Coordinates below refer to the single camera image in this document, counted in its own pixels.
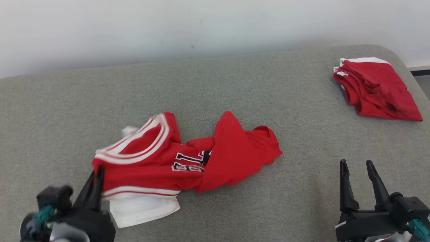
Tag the red shorts white side stripe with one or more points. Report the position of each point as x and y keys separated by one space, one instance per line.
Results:
x=376 y=90

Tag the black white wall baseboard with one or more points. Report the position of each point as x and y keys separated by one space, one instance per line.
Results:
x=419 y=69

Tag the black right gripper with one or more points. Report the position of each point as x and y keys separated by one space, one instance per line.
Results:
x=379 y=222

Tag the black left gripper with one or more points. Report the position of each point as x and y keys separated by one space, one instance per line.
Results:
x=87 y=223

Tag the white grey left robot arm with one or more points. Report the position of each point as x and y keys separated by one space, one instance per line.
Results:
x=69 y=234

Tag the red basketball jersey white trim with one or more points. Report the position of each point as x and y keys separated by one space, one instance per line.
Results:
x=158 y=161

